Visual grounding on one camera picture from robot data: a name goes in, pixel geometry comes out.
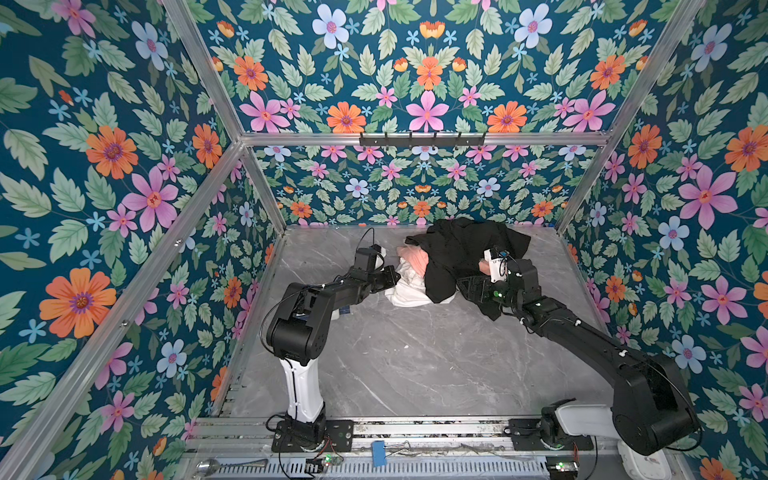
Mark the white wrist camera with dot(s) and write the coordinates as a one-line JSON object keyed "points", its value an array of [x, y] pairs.
{"points": [[494, 264], [380, 253]]}

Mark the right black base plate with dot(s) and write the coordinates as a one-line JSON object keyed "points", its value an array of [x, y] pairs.
{"points": [[533, 434]]}

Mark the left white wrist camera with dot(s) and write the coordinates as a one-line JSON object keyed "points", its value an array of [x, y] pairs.
{"points": [[380, 253]]}

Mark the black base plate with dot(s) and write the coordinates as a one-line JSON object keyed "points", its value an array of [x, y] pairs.
{"points": [[533, 434], [336, 435]]}

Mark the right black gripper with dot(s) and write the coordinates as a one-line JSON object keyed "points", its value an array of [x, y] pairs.
{"points": [[484, 282]]}

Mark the black hook rail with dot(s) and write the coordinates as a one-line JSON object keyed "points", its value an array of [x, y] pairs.
{"points": [[411, 139]]}

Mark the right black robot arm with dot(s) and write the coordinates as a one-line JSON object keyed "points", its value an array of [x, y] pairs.
{"points": [[651, 407]]}

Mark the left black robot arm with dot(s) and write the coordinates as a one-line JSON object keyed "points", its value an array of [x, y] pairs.
{"points": [[298, 332]]}

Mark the white cloth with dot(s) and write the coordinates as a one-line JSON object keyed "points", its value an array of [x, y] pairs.
{"points": [[410, 289]]}

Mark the white round-cornered box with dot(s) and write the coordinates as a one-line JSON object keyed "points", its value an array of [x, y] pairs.
{"points": [[644, 467]]}

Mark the metal spoon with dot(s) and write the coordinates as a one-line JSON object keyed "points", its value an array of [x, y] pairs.
{"points": [[208, 467]]}

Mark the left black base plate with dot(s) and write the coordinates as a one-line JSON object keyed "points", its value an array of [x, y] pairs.
{"points": [[336, 435]]}

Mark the black cloth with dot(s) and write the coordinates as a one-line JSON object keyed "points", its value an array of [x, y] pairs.
{"points": [[456, 247]]}

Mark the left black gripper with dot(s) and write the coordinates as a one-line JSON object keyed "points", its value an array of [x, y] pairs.
{"points": [[389, 280]]}

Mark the blue tape piece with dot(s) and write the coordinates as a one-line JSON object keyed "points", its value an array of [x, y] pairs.
{"points": [[379, 454]]}

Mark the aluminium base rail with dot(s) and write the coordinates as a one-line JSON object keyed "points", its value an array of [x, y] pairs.
{"points": [[460, 447]]}

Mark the pink printed cloth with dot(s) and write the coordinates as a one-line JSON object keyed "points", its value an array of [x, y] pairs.
{"points": [[416, 257]]}

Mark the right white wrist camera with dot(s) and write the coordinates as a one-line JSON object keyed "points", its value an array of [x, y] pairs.
{"points": [[494, 264]]}

